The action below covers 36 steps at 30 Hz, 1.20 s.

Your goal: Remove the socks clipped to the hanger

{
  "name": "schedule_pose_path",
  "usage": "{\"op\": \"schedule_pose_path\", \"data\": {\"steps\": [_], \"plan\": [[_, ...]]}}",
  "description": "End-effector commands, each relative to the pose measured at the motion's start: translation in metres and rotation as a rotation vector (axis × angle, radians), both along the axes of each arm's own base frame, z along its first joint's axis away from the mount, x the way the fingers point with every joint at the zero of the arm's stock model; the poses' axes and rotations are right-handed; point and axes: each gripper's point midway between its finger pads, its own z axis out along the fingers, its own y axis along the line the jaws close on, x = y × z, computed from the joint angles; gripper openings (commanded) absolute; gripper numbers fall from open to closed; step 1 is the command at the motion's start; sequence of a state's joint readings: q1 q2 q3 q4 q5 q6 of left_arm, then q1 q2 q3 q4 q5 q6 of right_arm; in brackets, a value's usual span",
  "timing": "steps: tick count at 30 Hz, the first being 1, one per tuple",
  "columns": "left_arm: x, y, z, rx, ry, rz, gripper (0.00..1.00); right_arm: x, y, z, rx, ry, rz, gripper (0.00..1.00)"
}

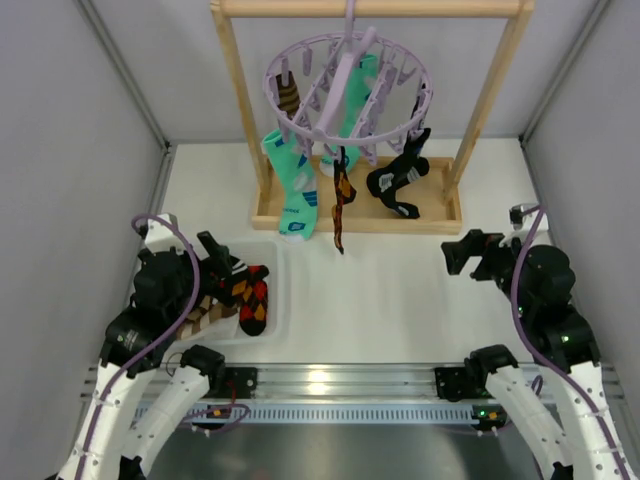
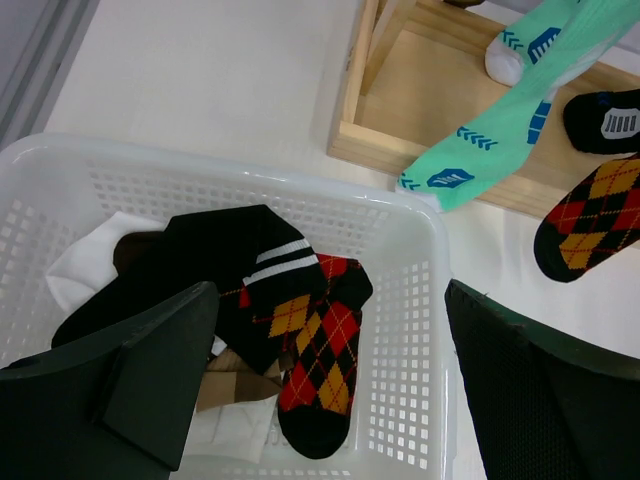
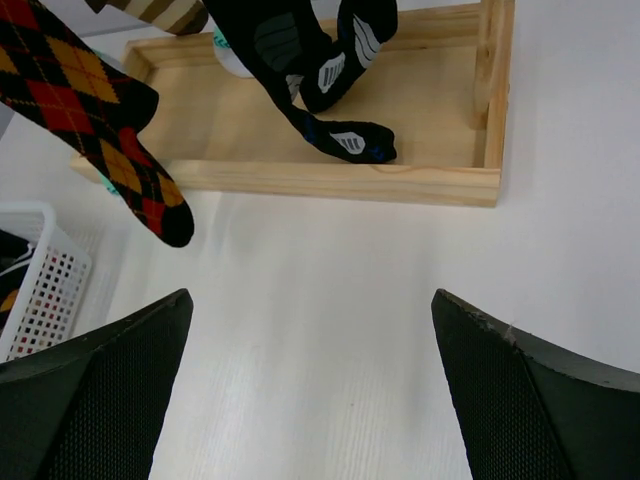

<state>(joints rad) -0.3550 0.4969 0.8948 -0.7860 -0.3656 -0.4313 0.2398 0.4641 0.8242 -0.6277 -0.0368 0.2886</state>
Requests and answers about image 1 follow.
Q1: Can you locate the green sock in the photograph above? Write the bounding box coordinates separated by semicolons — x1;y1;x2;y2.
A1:
262;129;318;244
319;54;378;177

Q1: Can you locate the black sock with grey patch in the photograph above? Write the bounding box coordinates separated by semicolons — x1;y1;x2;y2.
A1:
366;128;431;219

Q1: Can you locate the orange argyle dark sock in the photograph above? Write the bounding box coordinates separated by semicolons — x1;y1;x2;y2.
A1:
331;146;357;255

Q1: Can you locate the brown striped sock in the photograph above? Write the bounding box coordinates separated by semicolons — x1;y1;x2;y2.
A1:
275;72;300;119

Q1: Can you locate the purple round clip hanger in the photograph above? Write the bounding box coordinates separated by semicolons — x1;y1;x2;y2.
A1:
262;1;433;166

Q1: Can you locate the green sock back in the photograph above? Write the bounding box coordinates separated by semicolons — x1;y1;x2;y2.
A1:
319;54;378;177

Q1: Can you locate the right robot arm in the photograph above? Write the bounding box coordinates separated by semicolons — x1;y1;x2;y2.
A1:
441;229;637;479

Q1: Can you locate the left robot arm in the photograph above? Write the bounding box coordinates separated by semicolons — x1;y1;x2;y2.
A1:
54;227;239;479

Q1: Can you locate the wooden hanger rack stand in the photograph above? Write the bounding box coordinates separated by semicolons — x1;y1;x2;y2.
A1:
211;1;534;236

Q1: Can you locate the white plastic basket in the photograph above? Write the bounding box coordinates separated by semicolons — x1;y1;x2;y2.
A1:
173;238;289;348

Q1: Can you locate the red black argyle sock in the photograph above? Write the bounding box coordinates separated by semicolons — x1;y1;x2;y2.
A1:
239;265;269;336

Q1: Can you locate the brown tan checkered sock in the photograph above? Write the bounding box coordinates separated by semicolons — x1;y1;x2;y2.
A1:
176;296;239;341

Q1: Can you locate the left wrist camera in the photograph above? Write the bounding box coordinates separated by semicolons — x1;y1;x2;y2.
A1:
139;219;184;254

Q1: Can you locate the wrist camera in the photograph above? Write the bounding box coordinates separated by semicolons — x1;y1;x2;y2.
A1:
139;219;184;254
509;203;540;230

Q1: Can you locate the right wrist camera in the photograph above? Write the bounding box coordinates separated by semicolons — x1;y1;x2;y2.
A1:
509;203;540;230

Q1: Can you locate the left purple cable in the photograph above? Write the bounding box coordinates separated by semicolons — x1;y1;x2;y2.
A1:
79;213;251;480

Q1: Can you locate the aluminium mounting rail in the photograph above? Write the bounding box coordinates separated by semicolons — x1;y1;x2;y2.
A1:
79;362;626;426

